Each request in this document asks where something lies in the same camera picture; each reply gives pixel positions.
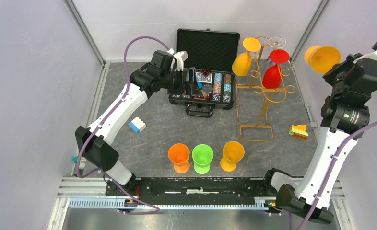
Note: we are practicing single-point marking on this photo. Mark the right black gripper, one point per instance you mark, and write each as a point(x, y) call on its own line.
point(331, 75)

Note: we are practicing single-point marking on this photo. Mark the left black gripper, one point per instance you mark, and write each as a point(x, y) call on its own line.
point(194, 88)

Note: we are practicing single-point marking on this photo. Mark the yellow wine glass back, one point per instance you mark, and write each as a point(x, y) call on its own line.
point(322, 58)

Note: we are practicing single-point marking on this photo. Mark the yellow wine glass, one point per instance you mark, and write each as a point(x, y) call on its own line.
point(233, 153)
point(242, 63)
point(322, 58)

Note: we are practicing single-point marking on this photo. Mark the gold wine glass rack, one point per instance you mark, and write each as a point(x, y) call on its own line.
point(276, 96)

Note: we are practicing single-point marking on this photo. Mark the green plastic wine glass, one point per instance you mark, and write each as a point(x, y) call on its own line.
point(202, 156)

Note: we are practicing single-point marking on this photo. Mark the orange plastic wine glass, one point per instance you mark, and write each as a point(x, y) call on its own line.
point(179, 156)

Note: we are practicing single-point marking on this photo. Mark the red plastic wine glass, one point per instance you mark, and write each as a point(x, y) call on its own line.
point(272, 76)

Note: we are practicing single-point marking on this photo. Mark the clear wine glass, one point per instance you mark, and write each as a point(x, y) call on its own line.
point(276, 42)

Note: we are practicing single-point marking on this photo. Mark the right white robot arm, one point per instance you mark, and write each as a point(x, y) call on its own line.
point(345, 117)

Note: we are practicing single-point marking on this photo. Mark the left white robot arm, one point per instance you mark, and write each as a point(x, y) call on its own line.
point(164, 71)

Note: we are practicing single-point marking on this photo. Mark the playing card deck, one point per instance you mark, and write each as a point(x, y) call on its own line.
point(201, 77)

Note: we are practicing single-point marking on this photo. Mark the grey dealer button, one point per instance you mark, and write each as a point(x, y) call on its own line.
point(207, 89)

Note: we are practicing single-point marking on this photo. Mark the black poker chip case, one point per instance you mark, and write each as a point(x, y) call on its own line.
point(209, 52)

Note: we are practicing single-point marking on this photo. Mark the orange green toy brick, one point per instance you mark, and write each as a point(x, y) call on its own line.
point(299, 131)

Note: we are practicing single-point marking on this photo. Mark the blue white toy brick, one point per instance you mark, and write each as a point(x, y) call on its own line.
point(137, 125)

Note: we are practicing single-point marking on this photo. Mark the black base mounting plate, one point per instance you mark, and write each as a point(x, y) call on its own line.
point(199, 190)

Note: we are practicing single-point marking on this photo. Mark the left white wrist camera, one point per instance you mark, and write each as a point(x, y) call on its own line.
point(178, 59)

